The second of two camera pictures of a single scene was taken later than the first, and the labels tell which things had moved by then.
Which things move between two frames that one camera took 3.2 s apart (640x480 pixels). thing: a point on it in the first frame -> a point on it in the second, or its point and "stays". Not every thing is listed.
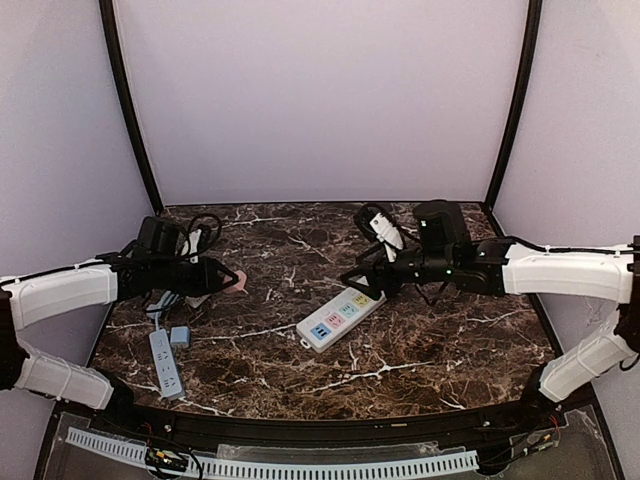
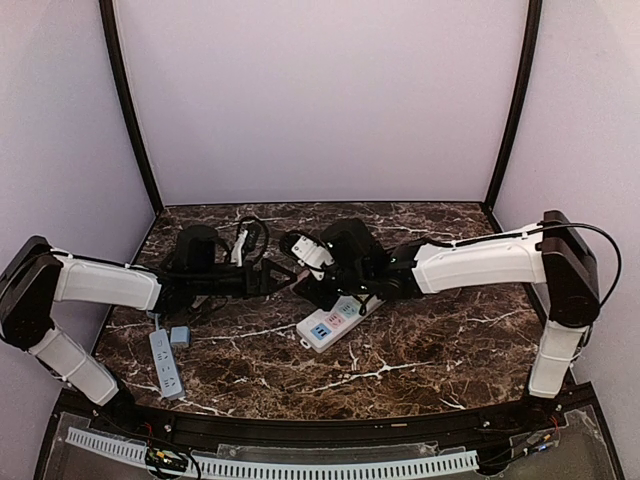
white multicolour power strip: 336,317 stays
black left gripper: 198,275 -> 255,278
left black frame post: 123,87 stays
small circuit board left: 165,459 stays
